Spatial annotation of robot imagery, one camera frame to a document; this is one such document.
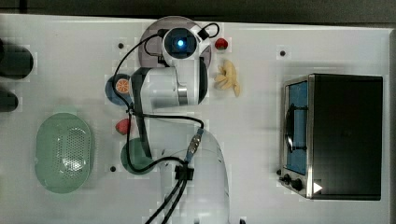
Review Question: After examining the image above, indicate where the green mug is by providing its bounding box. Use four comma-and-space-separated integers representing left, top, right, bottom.
120, 138, 154, 175

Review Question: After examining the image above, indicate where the green perforated basket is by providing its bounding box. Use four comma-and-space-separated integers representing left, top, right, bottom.
35, 107, 92, 194

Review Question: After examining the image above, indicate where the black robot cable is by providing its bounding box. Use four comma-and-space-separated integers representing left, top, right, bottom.
111, 21, 220, 224

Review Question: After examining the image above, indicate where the grey round plate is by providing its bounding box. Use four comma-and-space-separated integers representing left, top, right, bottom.
138, 16, 197, 67

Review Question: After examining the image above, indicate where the yellow plush banana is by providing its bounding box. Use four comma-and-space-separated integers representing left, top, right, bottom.
214, 60, 240, 97

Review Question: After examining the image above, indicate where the red plush strawberry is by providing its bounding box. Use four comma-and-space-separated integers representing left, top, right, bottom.
215, 38, 228, 50

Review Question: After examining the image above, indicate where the orange slice toy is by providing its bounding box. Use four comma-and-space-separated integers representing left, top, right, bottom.
116, 78, 130, 94

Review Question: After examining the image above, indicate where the black toaster oven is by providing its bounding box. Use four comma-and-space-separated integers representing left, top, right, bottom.
276, 74, 383, 201

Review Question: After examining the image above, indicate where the red plush tomato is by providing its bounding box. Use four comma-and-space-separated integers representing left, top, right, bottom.
115, 119, 131, 135

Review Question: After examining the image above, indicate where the black cylinder cup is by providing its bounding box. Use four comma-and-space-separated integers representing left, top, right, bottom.
0, 39, 34, 79

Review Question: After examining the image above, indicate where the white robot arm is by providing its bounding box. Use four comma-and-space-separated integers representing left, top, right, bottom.
124, 22, 230, 224

